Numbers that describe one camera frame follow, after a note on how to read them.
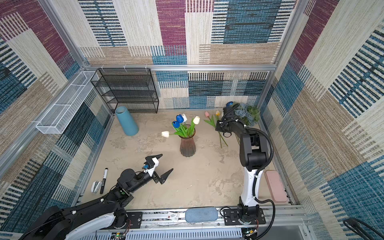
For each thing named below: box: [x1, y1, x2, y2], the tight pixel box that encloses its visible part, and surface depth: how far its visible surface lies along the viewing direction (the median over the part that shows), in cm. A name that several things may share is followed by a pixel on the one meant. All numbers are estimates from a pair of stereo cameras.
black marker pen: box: [100, 167, 109, 194], surface depth 88 cm
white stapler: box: [91, 180, 102, 194], surface depth 84 cm
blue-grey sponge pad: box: [185, 207, 219, 223], surface depth 74 cm
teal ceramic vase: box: [115, 106, 139, 136], surface depth 98 cm
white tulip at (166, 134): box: [161, 131, 175, 138], surface depth 79 cm
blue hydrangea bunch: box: [234, 103, 261, 127], surface depth 104 cm
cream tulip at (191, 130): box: [187, 116, 200, 137], surface depth 81 cm
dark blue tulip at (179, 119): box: [172, 114, 184, 129], surface depth 77 cm
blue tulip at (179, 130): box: [171, 120, 187, 137], surface depth 81 cm
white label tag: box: [167, 212, 180, 221], surface depth 75 cm
